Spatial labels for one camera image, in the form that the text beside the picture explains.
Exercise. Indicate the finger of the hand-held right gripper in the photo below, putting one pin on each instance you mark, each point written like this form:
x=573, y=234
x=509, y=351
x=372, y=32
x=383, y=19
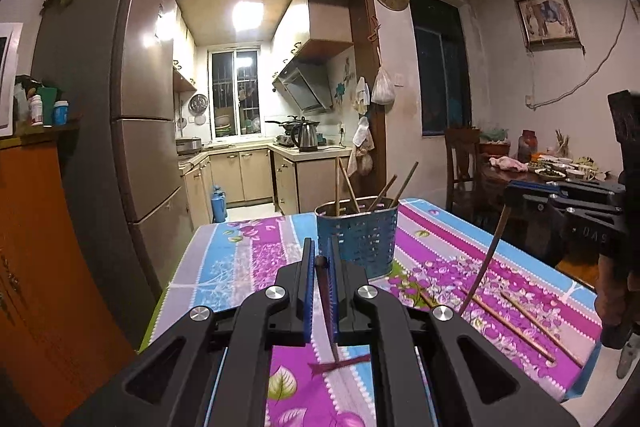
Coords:
x=580, y=227
x=540, y=185

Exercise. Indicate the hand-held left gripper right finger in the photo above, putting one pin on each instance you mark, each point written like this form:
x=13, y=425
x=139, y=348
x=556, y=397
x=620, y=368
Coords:
x=336, y=297

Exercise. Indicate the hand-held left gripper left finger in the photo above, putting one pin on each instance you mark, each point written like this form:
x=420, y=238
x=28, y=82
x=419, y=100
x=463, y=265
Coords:
x=307, y=292

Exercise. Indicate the dark wooden chopstick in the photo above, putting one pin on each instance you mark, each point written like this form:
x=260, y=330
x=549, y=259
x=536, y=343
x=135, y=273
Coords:
x=327, y=307

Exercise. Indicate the blue perforated utensil holder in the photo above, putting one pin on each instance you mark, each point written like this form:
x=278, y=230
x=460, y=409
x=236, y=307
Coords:
x=360, y=239

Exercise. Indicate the thin wooden chopstick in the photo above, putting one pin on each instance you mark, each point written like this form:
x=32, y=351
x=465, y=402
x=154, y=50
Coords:
x=492, y=247
x=385, y=193
x=404, y=184
x=349, y=184

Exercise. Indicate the row of wooden chopsticks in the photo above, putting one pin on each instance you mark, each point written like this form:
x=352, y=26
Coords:
x=520, y=329

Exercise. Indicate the person's right hand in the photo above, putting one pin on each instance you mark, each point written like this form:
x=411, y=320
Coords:
x=614, y=302

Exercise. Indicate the bowl of green vegetables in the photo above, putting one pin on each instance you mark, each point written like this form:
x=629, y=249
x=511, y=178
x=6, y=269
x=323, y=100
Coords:
x=550, y=174

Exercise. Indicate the pink cloth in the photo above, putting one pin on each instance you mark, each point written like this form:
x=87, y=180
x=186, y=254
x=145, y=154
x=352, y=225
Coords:
x=507, y=164

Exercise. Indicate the glass jar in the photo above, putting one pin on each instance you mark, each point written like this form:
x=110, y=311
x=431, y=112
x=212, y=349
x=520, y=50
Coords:
x=527, y=147

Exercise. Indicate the cup of chopsticks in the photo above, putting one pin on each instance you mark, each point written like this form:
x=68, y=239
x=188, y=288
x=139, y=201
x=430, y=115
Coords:
x=562, y=146

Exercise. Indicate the dark wooden dining table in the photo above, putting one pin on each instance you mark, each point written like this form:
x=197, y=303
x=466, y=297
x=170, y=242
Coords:
x=492, y=179

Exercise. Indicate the purple floral striped tablecloth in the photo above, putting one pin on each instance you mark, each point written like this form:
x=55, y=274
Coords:
x=240, y=257

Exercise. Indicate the dark wooden chair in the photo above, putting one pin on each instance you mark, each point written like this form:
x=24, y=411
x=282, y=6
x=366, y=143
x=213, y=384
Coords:
x=462, y=167

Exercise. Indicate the blue thermos flask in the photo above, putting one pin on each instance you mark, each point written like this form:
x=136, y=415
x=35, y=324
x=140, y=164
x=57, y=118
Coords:
x=218, y=206

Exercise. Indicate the beige kitchen base cabinets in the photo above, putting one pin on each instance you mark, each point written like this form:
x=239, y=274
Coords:
x=250, y=177

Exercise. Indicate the hanging cloth bags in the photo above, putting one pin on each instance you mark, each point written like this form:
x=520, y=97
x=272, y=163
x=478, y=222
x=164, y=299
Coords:
x=361, y=147

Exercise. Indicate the dark barred window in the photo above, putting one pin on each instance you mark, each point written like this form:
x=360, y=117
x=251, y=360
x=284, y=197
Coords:
x=440, y=67

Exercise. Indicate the steel electric kettle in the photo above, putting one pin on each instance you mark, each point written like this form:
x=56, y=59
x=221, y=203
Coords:
x=306, y=136

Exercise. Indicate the framed elephant picture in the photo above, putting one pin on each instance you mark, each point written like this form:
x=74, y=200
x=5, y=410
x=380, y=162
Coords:
x=547, y=18

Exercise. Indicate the black wok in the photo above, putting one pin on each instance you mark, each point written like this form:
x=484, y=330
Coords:
x=282, y=124

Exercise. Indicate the white plastic bag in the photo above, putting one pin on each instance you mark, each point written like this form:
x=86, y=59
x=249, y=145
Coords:
x=383, y=88

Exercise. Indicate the rice cooker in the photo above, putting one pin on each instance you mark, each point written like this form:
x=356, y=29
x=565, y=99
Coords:
x=189, y=146

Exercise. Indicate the steel range hood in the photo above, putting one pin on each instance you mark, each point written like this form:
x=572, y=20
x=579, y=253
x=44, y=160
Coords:
x=305, y=87

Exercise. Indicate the kitchen window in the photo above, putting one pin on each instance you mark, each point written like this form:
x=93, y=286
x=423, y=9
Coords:
x=235, y=92

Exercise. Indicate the round metal steamer rack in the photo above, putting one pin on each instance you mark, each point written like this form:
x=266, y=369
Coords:
x=198, y=102

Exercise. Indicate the orange wooden cabinet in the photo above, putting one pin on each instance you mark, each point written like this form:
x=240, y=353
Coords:
x=45, y=257

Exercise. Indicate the grey refrigerator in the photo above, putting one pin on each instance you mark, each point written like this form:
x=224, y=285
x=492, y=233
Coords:
x=140, y=82

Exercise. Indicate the kitchen ceiling light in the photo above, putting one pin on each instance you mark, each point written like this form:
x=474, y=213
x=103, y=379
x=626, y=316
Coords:
x=248, y=15

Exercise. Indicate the blue lidded jar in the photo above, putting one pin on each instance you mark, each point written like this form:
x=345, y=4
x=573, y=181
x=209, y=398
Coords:
x=60, y=113

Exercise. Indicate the white bottle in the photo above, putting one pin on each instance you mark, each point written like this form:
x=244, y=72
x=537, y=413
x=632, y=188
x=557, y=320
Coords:
x=36, y=111

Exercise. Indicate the white microwave oven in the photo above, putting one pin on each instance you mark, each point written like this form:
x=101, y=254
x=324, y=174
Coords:
x=7, y=77

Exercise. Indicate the wooden wall cabinet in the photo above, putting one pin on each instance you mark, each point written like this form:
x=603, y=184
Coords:
x=184, y=57
x=320, y=24

